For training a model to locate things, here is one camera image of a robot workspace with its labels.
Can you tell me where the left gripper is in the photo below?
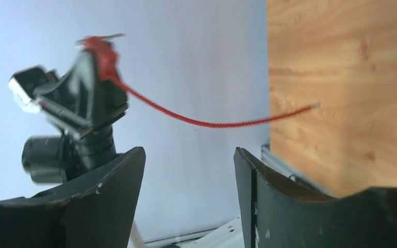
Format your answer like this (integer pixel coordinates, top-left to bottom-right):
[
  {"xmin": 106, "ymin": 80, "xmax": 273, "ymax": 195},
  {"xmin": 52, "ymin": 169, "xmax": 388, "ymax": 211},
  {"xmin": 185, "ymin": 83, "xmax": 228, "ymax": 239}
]
[{"xmin": 34, "ymin": 50, "xmax": 128, "ymax": 140}]

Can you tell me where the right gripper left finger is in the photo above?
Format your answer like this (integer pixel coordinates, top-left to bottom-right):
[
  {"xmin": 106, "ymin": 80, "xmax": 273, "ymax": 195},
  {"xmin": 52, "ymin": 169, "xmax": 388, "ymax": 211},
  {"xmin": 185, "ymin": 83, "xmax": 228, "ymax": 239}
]
[{"xmin": 0, "ymin": 147, "xmax": 146, "ymax": 247}]

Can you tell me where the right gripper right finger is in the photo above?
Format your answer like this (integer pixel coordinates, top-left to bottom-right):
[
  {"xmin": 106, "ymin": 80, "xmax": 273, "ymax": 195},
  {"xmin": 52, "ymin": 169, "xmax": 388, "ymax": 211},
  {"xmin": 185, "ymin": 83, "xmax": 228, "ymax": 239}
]
[{"xmin": 234, "ymin": 147, "xmax": 397, "ymax": 248}]

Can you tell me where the red cable lock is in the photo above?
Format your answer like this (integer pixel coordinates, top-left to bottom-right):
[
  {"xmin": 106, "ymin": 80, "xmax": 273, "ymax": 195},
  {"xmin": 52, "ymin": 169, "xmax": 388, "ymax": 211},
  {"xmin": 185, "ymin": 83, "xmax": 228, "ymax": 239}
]
[{"xmin": 75, "ymin": 33, "xmax": 320, "ymax": 129}]

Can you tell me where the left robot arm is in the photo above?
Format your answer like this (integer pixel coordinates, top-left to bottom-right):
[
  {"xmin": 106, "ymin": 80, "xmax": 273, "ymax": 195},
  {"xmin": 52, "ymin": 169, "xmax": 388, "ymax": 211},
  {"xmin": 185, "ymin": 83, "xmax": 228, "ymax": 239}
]
[{"xmin": 21, "ymin": 50, "xmax": 128, "ymax": 183}]

